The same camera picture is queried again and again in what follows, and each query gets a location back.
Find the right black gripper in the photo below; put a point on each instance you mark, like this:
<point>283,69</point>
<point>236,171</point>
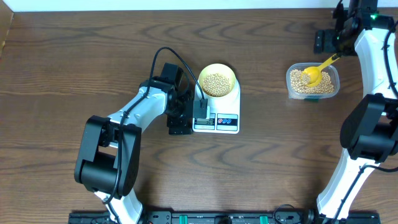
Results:
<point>318,42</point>

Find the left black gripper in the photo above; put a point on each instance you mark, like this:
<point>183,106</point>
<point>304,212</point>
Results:
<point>173,124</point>

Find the yellow measuring scoop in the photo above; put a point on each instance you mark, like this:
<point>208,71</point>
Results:
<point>312,76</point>

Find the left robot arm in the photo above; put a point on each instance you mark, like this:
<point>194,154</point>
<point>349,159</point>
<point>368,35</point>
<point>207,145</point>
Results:
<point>108,157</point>

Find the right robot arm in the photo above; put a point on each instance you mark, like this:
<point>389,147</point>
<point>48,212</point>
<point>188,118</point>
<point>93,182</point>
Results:
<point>368,135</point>

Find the soybeans in yellow bowl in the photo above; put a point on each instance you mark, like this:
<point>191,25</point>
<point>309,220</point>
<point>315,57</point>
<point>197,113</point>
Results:
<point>216,85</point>

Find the white digital kitchen scale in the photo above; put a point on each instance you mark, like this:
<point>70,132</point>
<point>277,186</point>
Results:
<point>224,114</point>

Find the yellow bowl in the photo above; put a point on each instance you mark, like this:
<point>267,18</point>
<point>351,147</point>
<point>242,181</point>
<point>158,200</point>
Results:
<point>218,68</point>

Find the soybeans pile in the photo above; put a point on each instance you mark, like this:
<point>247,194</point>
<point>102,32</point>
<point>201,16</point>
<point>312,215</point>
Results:
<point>300,83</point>

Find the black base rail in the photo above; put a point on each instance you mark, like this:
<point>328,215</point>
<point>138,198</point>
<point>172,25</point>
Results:
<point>280,216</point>

